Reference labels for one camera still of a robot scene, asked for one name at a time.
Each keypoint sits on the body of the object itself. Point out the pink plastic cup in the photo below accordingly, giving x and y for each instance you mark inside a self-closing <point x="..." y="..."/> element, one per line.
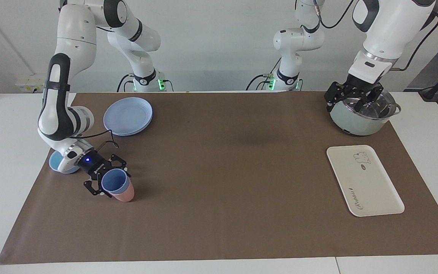
<point x="126" y="196"/>

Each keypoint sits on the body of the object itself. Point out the light blue bowl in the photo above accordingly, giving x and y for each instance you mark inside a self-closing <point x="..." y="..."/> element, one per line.
<point x="54" y="163"/>

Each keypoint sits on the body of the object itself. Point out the blue plastic cup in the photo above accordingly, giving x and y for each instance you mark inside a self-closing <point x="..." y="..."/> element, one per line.
<point x="114" y="182"/>

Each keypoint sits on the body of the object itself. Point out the cream rabbit print tray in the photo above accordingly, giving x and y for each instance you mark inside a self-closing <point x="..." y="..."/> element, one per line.
<point x="367" y="182"/>

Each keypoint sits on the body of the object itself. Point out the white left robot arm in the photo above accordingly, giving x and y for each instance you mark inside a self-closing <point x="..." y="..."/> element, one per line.
<point x="388" y="26"/>

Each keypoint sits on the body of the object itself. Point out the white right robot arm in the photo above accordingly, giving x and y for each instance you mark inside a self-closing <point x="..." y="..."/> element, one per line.
<point x="74" y="42"/>

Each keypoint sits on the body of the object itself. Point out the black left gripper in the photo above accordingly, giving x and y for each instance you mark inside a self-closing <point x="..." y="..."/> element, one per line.
<point x="363" y="84"/>

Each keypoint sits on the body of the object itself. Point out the brown table mat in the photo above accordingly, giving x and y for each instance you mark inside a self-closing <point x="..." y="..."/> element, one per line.
<point x="222" y="190"/>

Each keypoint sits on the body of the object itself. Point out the pale green electric pot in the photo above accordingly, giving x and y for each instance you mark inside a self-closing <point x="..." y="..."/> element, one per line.
<point x="352" y="120"/>

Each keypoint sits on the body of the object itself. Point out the light blue plate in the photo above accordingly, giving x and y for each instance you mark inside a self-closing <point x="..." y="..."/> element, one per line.
<point x="127" y="116"/>

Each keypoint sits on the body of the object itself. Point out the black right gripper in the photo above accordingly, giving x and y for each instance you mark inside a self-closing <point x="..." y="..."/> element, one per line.
<point x="91" y="164"/>

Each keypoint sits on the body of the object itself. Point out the white power strip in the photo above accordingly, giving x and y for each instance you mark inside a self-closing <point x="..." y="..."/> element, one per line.
<point x="29" y="85"/>

